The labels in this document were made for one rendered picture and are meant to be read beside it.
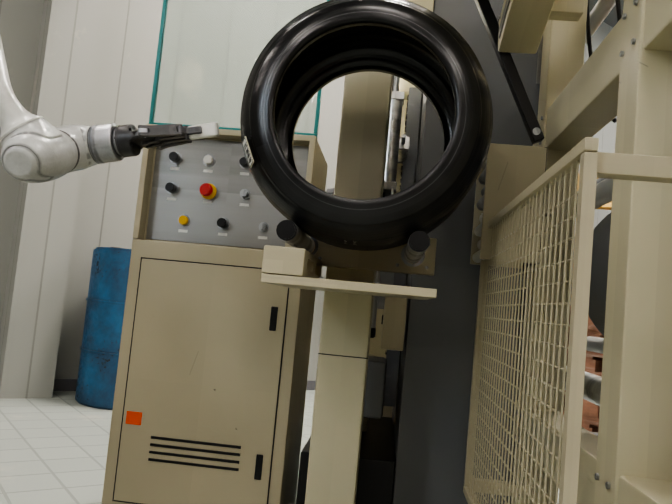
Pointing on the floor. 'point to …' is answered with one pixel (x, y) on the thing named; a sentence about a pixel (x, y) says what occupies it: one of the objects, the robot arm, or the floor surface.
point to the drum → (103, 327)
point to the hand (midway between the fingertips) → (203, 131)
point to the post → (345, 470)
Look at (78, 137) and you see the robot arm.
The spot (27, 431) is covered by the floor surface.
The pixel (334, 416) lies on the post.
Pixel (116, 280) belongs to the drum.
